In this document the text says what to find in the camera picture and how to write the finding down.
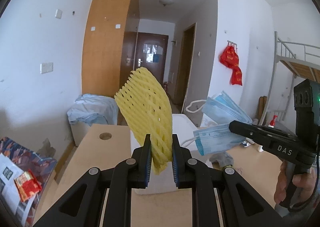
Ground grey cloth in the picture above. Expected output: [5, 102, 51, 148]
[209, 152, 234, 168]

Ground blue surgical face masks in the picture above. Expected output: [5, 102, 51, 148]
[181, 91, 252, 156]

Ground yellow foam fruit net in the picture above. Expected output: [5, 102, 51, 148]
[114, 67, 172, 175]

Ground person right hand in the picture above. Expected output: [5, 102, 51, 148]
[273, 160, 318, 205]

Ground white lotion pump bottle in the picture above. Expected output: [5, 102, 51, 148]
[257, 115, 279, 153]

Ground grey metal bunk bed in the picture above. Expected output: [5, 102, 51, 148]
[259, 32, 319, 126]

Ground red orange snack packet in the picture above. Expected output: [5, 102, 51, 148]
[14, 170, 42, 202]

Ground white papers with photos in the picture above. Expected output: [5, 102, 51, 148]
[0, 153, 35, 226]

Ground white styrofoam box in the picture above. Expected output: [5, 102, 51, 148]
[130, 113, 213, 196]

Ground red hanging bags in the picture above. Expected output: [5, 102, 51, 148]
[219, 43, 242, 86]

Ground light blue covered bundle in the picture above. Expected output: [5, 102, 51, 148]
[67, 94, 119, 126]

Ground red fire extinguisher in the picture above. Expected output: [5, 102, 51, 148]
[163, 82, 168, 94]

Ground dark brown entrance door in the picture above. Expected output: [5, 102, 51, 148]
[135, 32, 169, 84]

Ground ceiling lamp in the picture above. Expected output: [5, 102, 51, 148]
[159, 0, 174, 7]

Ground wooden wardrobe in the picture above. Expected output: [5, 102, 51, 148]
[81, 0, 140, 97]

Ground wall coat hook rack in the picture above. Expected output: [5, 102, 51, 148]
[227, 40, 237, 49]

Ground white wall socket plate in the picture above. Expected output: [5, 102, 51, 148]
[40, 62, 53, 74]

